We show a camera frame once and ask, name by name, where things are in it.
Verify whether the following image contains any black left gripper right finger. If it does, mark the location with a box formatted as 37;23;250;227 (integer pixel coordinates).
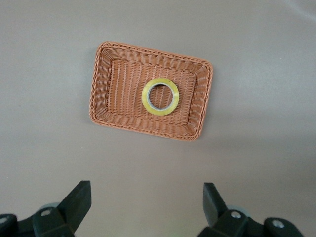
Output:
197;182;303;237

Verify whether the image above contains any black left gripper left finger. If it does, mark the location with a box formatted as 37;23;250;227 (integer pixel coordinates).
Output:
0;180;92;237

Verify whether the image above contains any yellow clear tape roll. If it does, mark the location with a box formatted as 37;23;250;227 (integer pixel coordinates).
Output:
141;77;180;116

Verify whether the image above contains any brown wicker basket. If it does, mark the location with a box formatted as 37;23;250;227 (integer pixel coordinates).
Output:
88;41;214;143

